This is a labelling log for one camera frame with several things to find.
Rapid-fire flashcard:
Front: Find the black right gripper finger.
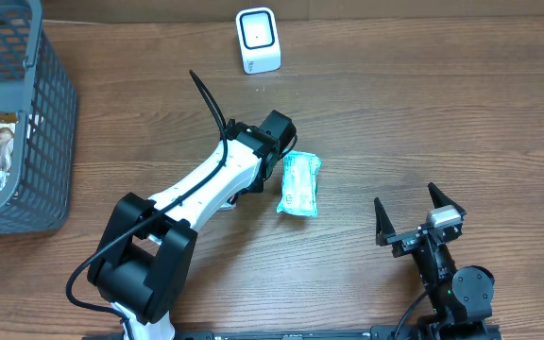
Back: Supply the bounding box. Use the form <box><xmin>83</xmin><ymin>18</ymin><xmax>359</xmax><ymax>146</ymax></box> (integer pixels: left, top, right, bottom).
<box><xmin>374</xmin><ymin>197</ymin><xmax>396</xmax><ymax>247</ymax></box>
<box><xmin>427</xmin><ymin>182</ymin><xmax>467</xmax><ymax>217</ymax></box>

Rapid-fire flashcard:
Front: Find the teal tissue packet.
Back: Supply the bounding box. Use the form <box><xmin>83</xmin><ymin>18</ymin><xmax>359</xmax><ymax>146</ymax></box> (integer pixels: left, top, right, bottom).
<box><xmin>277</xmin><ymin>151</ymin><xmax>322</xmax><ymax>217</ymax></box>

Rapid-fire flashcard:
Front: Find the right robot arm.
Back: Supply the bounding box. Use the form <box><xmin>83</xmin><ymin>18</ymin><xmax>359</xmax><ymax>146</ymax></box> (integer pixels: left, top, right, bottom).
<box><xmin>374</xmin><ymin>182</ymin><xmax>502</xmax><ymax>339</ymax></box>

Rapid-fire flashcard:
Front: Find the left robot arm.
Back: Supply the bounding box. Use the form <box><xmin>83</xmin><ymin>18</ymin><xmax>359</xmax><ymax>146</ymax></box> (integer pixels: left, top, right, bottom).
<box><xmin>87</xmin><ymin>110</ymin><xmax>297</xmax><ymax>339</ymax></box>

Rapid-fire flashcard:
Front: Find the white barcode scanner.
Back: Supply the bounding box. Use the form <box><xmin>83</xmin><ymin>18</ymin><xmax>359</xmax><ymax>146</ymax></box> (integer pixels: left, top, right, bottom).
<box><xmin>235</xmin><ymin>7</ymin><xmax>281</xmax><ymax>75</ymax></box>

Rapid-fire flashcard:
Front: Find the grey plastic mesh basket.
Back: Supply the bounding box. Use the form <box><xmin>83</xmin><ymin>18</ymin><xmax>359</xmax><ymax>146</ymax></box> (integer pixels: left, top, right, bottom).
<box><xmin>0</xmin><ymin>0</ymin><xmax>78</xmax><ymax>234</ymax></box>

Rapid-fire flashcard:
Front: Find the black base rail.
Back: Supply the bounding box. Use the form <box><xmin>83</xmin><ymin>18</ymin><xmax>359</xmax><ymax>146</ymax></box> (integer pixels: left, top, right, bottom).
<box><xmin>82</xmin><ymin>326</ymin><xmax>503</xmax><ymax>340</ymax></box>

